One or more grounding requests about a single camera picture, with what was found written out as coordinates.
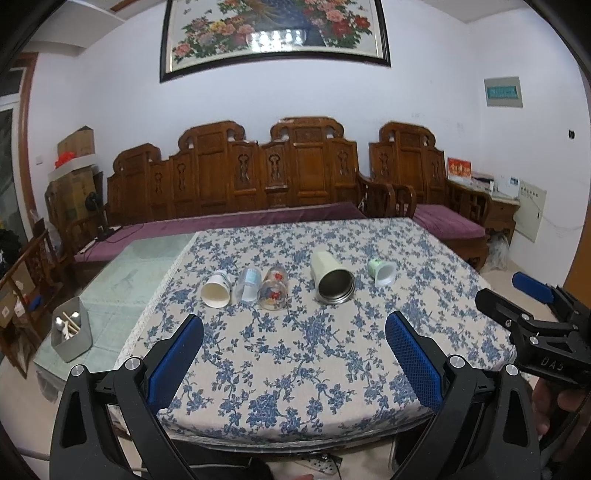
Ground pale green steel tumbler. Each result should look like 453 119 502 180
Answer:
311 251 356 305

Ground small green white cup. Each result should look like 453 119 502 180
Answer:
368 259 397 288

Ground white paper cup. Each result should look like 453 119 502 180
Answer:
200 270 231 309

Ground clear plastic cup blue label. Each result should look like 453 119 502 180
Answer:
233 267 262 304

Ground printed glass cup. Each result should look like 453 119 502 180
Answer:
257 263 288 311

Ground person's right hand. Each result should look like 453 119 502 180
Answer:
532 378 586 435

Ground wooden side table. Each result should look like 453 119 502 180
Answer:
447 179 520 243

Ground grey utensil holder box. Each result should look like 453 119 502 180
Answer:
50 297 93 362

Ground purple armchair cushion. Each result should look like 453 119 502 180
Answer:
413 204 486 241

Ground red box on side table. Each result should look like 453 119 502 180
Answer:
447 157 472 179

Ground wooden chair at left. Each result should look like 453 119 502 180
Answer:
1 219 66 377

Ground carved wooden armchair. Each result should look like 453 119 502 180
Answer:
369 122 489 271

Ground purple sofa cushion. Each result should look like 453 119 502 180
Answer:
74 202 366 262

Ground small black desk fan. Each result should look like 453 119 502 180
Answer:
84 192 117 242

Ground blue floral tablecloth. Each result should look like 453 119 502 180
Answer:
120 218 514 450

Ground carved wooden sofa bench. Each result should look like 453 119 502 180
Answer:
66 117 397 279

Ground stacked cardboard boxes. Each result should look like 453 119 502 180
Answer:
45 126 103 232

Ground framed floral painting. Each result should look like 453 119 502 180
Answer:
159 0 391 82

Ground white wall distribution box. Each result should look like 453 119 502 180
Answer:
514 181 547 243

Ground wall electrical panel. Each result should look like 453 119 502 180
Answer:
484 77 523 108

